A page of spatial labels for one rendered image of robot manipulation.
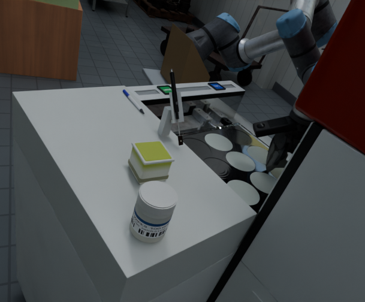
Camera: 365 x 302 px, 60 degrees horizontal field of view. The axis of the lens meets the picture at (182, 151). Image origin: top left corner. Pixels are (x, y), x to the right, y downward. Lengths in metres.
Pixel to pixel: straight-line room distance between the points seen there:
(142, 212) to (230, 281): 0.43
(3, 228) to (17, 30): 1.79
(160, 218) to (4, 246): 1.32
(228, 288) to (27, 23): 2.67
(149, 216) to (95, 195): 0.16
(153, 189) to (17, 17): 2.65
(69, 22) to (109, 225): 2.60
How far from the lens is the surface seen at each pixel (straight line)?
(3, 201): 2.01
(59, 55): 3.19
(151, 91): 1.15
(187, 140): 1.04
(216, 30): 1.53
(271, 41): 1.45
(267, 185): 0.99
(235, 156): 1.05
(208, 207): 0.72
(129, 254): 0.59
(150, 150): 0.70
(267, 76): 4.54
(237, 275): 0.89
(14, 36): 3.15
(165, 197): 0.56
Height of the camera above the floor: 1.44
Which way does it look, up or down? 34 degrees down
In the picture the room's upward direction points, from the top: 19 degrees clockwise
